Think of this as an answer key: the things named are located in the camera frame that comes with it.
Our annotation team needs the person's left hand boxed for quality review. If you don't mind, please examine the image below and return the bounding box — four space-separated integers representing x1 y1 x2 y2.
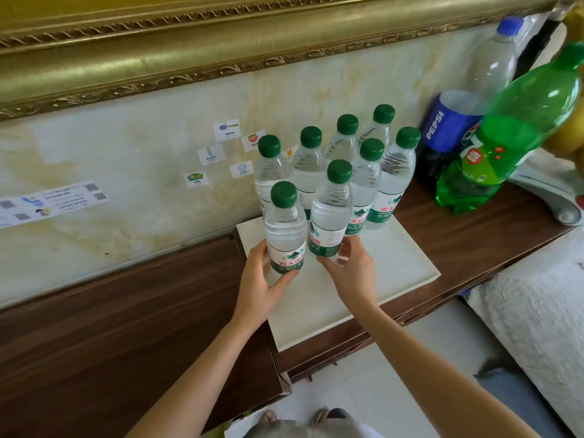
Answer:
232 241 301 334

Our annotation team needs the person's right hand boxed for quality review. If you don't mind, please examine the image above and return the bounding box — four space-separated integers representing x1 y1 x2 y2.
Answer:
318 235 380 315

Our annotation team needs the clear plastic water bottle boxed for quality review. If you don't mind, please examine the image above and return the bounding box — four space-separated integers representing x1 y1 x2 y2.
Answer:
264 181 308 288
309 159 354 263

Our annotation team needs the person's right forearm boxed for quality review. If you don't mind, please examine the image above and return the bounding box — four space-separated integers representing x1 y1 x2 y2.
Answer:
349 302 530 438

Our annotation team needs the person's left forearm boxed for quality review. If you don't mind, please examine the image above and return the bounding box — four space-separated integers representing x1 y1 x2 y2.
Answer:
125 317 264 438

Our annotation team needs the white rectangular tray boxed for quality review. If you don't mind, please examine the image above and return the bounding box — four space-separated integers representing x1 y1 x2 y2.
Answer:
236 210 442 353

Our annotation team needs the cluster of green-capped bottles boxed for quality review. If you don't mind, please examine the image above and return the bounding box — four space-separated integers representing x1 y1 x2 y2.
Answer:
254 104 421 233

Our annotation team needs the bowl picture sticker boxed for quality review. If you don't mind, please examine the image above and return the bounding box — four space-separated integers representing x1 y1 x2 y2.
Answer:
242 130 268 154

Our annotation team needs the person's grey shirt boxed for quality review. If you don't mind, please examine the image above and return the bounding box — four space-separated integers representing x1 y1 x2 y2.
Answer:
243 408 362 438

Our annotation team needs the bottle picture sticker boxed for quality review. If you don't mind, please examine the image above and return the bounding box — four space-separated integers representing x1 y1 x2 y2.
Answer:
197 145 225 166

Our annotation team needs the dark wooden nightstand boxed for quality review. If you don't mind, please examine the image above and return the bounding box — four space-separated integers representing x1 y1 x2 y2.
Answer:
228 178 576 384

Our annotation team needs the spoon picture sticker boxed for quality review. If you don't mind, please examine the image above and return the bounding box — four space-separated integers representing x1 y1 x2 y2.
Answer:
213 119 241 142

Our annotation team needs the dark wooden cabinet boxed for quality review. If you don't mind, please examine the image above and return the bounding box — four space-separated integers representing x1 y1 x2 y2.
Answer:
0 235 293 438

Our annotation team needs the large blue-label cola bottle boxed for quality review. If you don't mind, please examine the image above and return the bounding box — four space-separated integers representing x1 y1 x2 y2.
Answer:
417 16 524 187

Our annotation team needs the large green soda bottle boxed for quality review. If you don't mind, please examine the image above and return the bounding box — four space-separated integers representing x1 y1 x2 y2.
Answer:
436 41 584 215

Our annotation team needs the white textured bed cover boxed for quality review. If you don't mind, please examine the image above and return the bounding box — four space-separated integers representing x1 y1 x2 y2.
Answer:
458 225 584 438

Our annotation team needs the blue cloth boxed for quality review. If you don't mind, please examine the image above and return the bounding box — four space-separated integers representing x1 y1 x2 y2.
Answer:
474 367 563 438

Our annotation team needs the white fan base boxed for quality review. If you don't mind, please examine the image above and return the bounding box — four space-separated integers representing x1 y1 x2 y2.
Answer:
506 148 584 226

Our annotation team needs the long white sticker strip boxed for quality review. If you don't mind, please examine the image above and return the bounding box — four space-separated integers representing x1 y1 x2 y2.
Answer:
0 180 111 230

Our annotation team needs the yellow round object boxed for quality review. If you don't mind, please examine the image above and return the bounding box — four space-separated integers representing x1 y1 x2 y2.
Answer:
543 99 584 156

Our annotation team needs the black stand pole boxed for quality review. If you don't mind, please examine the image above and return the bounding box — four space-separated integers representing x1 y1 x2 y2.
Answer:
516 4 567 82

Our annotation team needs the ornate gold picture frame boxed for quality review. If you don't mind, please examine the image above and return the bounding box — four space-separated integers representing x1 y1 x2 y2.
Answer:
0 0 578 122

